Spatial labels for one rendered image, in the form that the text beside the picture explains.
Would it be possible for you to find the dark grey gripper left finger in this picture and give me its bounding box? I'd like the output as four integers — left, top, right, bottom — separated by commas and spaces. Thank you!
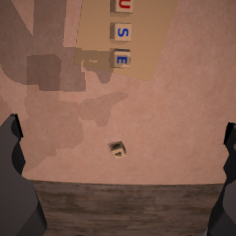
0, 114, 47, 236

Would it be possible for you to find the tan flat mat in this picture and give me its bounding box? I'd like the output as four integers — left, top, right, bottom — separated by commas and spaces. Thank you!
74, 0, 179, 82

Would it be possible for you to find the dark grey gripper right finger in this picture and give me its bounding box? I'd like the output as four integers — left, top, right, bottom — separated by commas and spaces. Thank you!
206, 122, 236, 236

